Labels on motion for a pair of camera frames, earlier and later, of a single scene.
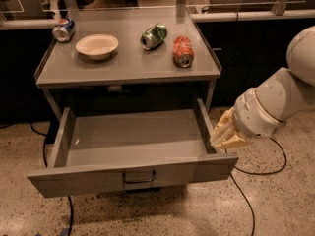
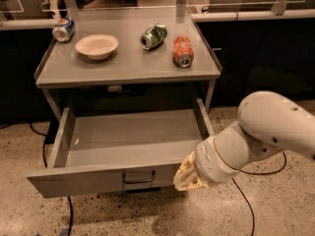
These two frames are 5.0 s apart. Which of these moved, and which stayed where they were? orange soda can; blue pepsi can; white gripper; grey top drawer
Moved: white gripper
Stayed: blue pepsi can; grey top drawer; orange soda can
